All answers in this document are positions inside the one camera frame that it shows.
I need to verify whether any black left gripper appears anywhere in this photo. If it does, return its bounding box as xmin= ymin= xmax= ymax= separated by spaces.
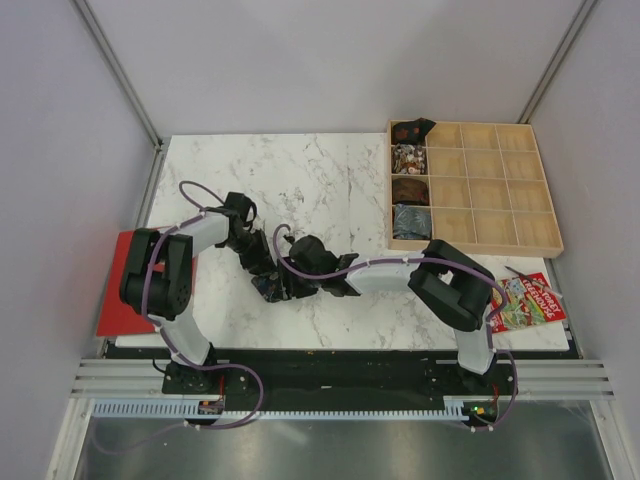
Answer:
xmin=222 ymin=229 xmax=278 ymax=280

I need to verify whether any dark blue floral tie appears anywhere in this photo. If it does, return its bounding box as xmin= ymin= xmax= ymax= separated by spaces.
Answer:
xmin=251 ymin=272 xmax=290 ymax=303

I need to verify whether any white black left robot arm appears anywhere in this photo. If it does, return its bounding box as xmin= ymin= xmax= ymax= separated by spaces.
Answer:
xmin=119 ymin=192 xmax=276 ymax=393

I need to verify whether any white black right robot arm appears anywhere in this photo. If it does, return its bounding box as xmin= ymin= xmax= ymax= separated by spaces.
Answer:
xmin=276 ymin=235 xmax=495 ymax=394

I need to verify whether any grey blue rolled tie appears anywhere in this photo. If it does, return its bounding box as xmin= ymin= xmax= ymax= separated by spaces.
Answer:
xmin=393 ymin=204 xmax=433 ymax=240

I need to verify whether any dark brown rolled tie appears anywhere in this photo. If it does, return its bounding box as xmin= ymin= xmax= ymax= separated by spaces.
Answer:
xmin=392 ymin=177 xmax=430 ymax=206

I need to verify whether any multicolour patterned rolled tie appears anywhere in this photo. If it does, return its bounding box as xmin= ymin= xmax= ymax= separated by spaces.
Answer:
xmin=391 ymin=144 xmax=427 ymax=175

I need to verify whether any red flat box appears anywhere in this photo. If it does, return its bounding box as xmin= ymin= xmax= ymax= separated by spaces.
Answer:
xmin=96 ymin=231 xmax=154 ymax=338

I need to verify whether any black orange rolled tie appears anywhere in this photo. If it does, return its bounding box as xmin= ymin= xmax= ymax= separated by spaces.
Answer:
xmin=391 ymin=118 xmax=437 ymax=145

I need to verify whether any wooden compartment tray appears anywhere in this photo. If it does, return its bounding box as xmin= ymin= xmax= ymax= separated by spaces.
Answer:
xmin=386 ymin=120 xmax=564 ymax=259

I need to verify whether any thin pencil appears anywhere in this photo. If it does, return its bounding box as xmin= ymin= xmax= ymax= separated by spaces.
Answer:
xmin=505 ymin=265 xmax=563 ymax=299

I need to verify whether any red treehouse children's book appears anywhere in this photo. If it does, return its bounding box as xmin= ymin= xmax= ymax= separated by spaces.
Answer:
xmin=490 ymin=272 xmax=567 ymax=334

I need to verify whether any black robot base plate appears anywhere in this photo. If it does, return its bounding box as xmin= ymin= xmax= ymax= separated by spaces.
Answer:
xmin=162 ymin=349 xmax=517 ymax=410

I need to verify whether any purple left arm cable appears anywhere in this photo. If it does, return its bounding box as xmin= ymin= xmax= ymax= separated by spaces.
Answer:
xmin=89 ymin=179 xmax=267 ymax=455

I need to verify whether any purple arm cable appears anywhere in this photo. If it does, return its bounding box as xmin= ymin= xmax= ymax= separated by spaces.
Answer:
xmin=272 ymin=223 xmax=520 ymax=434
xmin=89 ymin=179 xmax=267 ymax=455

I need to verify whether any white slotted cable duct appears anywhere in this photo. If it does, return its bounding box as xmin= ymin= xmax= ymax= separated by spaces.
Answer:
xmin=92 ymin=398 xmax=469 ymax=421

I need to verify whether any grey aluminium frame post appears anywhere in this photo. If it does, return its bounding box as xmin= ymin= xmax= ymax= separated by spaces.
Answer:
xmin=69 ymin=0 xmax=166 ymax=151

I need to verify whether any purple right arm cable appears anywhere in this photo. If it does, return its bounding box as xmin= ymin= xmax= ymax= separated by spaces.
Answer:
xmin=272 ymin=223 xmax=520 ymax=434

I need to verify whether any grey right frame post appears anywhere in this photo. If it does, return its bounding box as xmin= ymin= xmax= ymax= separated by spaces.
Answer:
xmin=516 ymin=0 xmax=601 ymax=124

